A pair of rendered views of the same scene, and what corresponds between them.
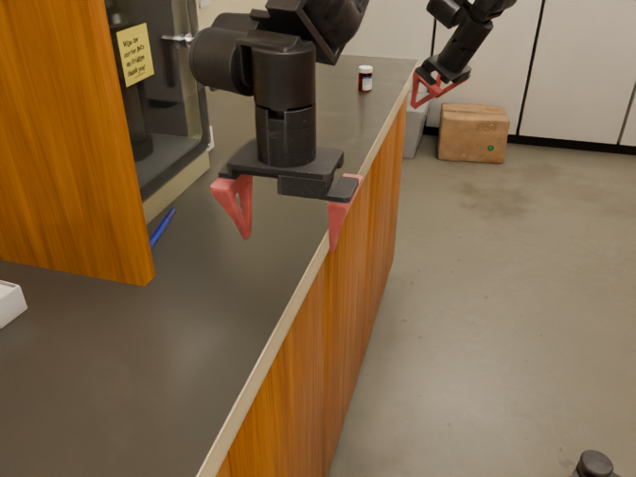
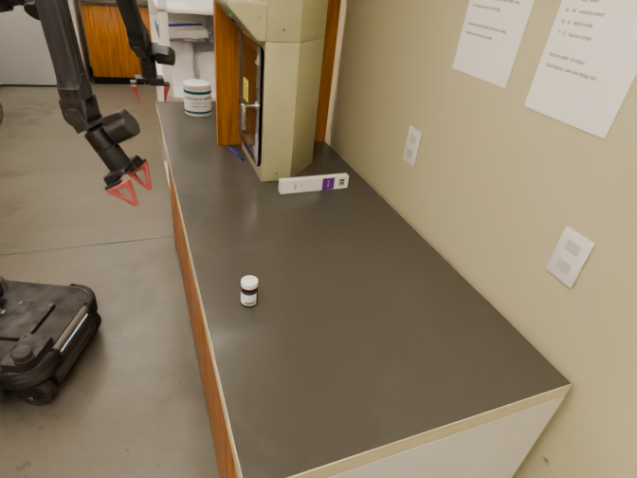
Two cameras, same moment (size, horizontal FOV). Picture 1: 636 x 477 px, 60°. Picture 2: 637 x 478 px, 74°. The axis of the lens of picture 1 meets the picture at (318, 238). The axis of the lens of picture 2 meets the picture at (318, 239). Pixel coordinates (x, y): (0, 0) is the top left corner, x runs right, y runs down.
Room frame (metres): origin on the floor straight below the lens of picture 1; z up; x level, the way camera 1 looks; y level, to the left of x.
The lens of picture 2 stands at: (2.24, -0.52, 1.62)
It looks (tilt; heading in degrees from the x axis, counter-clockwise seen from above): 33 degrees down; 139
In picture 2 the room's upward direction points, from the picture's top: 7 degrees clockwise
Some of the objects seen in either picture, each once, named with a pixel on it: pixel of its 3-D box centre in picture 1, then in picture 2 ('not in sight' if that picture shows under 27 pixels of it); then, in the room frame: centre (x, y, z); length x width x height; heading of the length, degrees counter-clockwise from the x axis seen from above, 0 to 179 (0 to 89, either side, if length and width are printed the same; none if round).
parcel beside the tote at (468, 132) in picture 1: (471, 132); not in sight; (3.37, -0.99, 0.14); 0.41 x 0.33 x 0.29; 80
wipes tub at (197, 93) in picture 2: not in sight; (197, 98); (0.23, 0.34, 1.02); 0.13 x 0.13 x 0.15
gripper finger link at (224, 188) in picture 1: (256, 200); (160, 90); (0.51, 0.06, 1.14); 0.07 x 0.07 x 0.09; 75
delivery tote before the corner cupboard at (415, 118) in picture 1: (379, 121); not in sight; (3.51, -0.41, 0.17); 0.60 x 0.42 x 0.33; 72
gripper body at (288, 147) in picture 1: (286, 137); (149, 71); (0.50, 0.03, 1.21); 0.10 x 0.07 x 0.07; 75
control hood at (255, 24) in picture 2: not in sight; (235, 14); (0.86, 0.21, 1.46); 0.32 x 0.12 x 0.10; 164
